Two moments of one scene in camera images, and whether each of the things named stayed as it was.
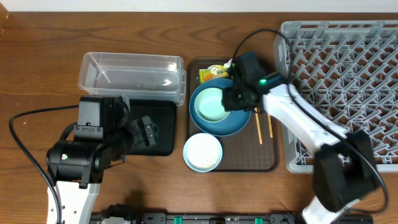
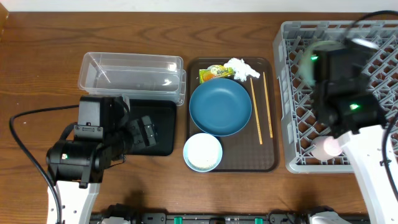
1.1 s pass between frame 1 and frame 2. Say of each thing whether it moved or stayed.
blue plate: stayed
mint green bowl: moved
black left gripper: stayed
